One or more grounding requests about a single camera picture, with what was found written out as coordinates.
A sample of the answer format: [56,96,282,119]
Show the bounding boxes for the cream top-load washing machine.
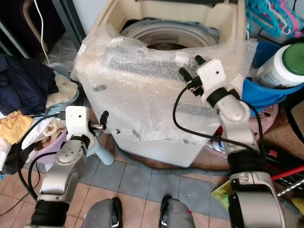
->
[76,0,247,168]

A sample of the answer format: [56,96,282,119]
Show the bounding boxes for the turquoise plastic clothes hanger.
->
[246,0,296,38]

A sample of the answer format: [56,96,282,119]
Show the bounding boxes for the pink plastic clothes hanger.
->
[283,0,304,30]

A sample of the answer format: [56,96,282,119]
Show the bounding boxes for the cream garment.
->
[51,74,79,108]

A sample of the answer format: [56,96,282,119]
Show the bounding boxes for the purple plastic laundry basket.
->
[7,129,68,164]

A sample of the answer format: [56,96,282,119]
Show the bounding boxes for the clear bubble wrap sheet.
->
[71,24,260,143]

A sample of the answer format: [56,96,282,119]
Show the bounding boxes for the dark navy garment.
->
[0,55,60,115]

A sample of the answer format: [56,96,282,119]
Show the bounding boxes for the yellow garment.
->
[0,112,35,146]

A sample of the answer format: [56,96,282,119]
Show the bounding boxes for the white and blue shoe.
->
[211,138,229,153]

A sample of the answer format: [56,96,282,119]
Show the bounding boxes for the blue plastic basin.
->
[242,40,304,113]

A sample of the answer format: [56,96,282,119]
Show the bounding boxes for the white garment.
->
[0,138,20,174]

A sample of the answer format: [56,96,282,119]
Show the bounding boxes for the white jar with green lid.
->
[256,43,304,89]

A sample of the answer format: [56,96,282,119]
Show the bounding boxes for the brown cardboard box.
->
[264,101,304,161]

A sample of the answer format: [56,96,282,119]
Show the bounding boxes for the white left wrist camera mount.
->
[65,106,91,139]

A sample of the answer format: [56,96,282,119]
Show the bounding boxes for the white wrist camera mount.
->
[65,106,91,139]
[197,59,229,103]

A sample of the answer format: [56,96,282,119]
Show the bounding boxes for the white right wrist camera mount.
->
[197,59,229,103]

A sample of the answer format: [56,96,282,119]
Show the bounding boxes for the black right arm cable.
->
[172,85,266,157]

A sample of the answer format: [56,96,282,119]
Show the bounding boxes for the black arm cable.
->
[16,114,67,200]
[172,85,266,157]

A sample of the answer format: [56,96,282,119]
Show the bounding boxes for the grey corrugated drain hose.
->
[90,142,233,177]

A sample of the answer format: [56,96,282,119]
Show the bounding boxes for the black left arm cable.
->
[16,114,67,200]

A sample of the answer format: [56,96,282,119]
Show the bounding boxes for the thin white cable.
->
[33,0,51,63]

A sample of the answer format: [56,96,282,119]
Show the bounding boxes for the dark metal frame post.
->
[52,0,87,54]

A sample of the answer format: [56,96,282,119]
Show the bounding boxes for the red handle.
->
[270,165,304,184]

